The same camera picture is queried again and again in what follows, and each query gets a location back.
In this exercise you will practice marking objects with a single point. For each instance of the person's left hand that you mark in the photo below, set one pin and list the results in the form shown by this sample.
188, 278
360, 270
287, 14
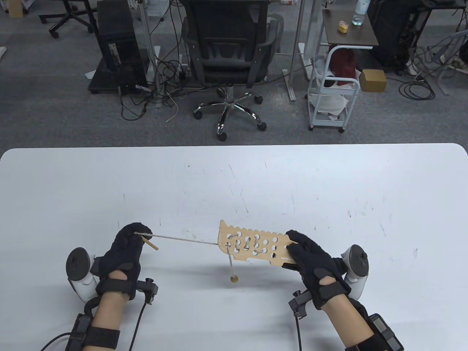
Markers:
122, 256

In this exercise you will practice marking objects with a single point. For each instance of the clear plastic box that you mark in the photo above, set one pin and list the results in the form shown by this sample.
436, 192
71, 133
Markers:
157, 7

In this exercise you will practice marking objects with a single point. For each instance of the small cardboard box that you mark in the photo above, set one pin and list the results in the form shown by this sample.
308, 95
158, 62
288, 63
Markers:
14, 8

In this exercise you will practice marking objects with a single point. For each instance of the brown cardboard box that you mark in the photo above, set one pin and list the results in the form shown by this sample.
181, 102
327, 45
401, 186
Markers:
373, 81

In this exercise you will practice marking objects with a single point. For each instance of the black grey left hand controller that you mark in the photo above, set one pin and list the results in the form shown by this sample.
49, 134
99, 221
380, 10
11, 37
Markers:
78, 263

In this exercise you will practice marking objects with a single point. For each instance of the black right glove sensor module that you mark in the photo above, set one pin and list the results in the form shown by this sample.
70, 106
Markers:
299, 303

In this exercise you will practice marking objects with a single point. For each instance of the white cloth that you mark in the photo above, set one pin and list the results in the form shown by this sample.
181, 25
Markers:
329, 102

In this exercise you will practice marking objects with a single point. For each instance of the black swivel chair base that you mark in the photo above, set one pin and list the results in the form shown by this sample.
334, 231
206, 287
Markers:
69, 11

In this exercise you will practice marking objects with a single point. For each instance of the aluminium frame post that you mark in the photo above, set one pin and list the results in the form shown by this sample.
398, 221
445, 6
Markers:
146, 36
297, 36

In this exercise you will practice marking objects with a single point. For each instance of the person's right forearm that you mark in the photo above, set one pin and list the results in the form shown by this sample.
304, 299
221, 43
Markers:
347, 321

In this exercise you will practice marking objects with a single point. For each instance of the dark brown side table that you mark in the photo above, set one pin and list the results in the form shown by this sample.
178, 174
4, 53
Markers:
353, 36

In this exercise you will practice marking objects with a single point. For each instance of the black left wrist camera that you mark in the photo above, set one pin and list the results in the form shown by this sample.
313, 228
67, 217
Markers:
78, 332

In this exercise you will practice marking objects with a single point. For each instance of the small yellow case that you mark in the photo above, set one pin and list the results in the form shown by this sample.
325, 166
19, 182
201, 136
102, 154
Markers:
342, 27

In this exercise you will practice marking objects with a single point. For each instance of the white paper sheet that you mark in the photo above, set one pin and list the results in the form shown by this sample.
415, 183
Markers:
90, 74

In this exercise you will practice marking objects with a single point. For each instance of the grey desk leg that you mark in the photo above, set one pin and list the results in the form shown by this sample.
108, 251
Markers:
442, 82

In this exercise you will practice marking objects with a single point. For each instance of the black glove sensor module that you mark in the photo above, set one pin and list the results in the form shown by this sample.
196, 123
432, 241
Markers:
148, 290
299, 303

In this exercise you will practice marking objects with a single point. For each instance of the clear water bottle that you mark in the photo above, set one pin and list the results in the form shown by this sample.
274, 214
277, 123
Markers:
360, 11

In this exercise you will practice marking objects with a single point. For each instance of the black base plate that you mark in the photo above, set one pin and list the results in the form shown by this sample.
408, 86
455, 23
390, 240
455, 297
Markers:
100, 82

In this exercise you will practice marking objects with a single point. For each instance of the black grey hand controller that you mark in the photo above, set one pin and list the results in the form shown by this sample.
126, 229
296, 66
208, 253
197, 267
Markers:
78, 263
356, 259

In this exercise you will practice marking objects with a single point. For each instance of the wooden crocodile lacing toy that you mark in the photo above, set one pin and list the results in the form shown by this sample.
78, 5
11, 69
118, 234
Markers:
223, 228

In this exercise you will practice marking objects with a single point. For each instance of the white floor object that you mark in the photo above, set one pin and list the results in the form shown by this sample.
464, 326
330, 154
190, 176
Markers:
2, 53

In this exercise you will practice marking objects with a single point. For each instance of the dark red bag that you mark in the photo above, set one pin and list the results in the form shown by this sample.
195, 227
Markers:
343, 64

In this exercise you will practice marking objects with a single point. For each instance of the black equipment cabinet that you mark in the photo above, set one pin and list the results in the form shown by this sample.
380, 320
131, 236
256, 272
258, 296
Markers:
391, 33

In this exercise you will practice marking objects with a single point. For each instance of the black computer tower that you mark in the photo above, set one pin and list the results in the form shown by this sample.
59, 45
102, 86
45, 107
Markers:
117, 33

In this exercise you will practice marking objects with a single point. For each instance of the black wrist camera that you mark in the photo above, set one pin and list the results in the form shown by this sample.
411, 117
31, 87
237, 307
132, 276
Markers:
78, 332
385, 331

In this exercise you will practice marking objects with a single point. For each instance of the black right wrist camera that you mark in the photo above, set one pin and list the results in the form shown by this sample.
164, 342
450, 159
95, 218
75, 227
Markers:
385, 331

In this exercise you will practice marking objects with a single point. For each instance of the white rolling cart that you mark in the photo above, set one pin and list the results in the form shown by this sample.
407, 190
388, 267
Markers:
351, 106

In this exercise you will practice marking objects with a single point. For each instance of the black left glove sensor module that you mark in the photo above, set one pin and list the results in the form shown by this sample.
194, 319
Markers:
148, 290

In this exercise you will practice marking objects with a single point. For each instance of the person's right hand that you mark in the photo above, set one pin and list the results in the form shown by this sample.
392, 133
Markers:
314, 263

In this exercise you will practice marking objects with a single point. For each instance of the black mesh office chair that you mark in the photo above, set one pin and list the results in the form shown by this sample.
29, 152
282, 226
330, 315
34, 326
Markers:
230, 33

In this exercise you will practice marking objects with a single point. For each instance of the black grey right hand controller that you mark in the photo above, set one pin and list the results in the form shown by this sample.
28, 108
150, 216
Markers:
356, 259

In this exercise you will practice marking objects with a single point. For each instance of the person's left forearm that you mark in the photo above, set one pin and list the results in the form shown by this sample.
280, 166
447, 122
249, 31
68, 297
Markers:
108, 318

